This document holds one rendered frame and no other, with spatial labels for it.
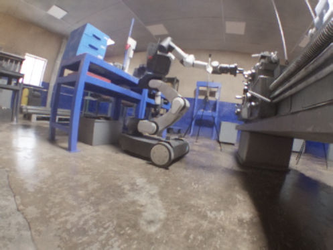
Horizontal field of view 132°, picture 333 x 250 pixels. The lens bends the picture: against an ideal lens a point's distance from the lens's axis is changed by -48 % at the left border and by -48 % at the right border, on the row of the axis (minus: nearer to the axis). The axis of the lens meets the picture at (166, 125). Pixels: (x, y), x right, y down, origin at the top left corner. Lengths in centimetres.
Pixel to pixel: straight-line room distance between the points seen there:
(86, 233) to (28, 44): 665
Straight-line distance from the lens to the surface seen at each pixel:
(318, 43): 61
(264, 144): 180
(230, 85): 541
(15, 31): 687
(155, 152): 117
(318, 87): 72
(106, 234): 51
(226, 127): 381
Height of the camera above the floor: 37
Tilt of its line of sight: 2 degrees down
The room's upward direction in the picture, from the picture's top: 8 degrees clockwise
